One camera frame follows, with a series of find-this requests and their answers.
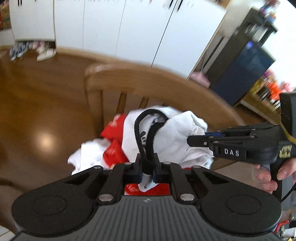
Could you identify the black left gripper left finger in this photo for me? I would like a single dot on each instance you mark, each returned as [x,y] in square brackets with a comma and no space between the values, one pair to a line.
[115,181]

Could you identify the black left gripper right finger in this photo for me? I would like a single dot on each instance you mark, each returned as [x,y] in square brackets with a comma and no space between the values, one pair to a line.
[173,175]

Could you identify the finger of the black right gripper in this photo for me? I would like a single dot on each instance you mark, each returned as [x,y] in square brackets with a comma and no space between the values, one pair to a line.
[214,133]
[205,141]

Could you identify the white shirt with black collar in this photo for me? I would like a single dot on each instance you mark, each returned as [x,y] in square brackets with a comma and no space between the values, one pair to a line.
[170,142]

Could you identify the person's right hand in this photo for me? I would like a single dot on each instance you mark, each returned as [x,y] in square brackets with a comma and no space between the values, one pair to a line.
[263,177]

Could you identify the red garment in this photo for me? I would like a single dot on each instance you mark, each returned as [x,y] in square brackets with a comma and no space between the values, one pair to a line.
[114,155]

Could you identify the wooden chair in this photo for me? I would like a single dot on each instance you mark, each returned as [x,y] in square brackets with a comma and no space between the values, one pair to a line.
[151,83]

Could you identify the dark blue shelf unit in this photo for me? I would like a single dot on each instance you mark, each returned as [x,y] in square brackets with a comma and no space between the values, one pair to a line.
[243,60]

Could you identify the white wardrobe cabinet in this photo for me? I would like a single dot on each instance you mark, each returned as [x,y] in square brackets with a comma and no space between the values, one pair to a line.
[166,34]

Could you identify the white shoe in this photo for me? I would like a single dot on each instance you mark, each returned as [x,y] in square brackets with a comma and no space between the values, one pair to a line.
[46,54]

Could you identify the black camera box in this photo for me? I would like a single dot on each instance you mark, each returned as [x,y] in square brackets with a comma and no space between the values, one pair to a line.
[287,104]

